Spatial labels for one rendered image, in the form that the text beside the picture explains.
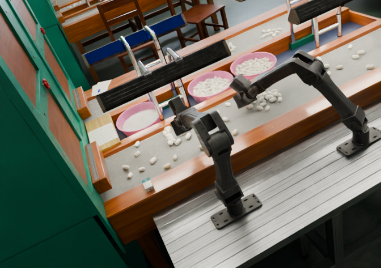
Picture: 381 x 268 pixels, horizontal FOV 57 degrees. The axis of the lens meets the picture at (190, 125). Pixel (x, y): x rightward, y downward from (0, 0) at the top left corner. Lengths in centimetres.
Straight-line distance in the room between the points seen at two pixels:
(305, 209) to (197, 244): 41
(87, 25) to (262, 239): 336
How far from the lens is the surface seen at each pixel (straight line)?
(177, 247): 138
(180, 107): 137
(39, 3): 408
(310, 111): 164
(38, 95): 136
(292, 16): 177
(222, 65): 216
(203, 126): 109
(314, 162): 154
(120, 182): 162
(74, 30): 420
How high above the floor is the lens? 175
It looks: 35 degrees down
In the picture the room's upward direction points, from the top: 20 degrees counter-clockwise
